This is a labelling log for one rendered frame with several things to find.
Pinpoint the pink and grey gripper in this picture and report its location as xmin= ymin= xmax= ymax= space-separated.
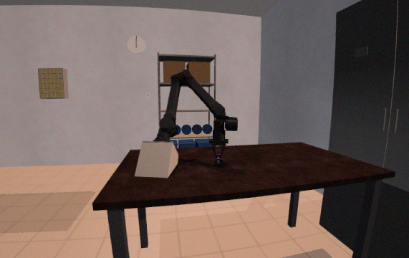
xmin=209 ymin=130 xmax=228 ymax=158

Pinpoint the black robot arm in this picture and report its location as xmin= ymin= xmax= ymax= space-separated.
xmin=153 ymin=70 xmax=238 ymax=142

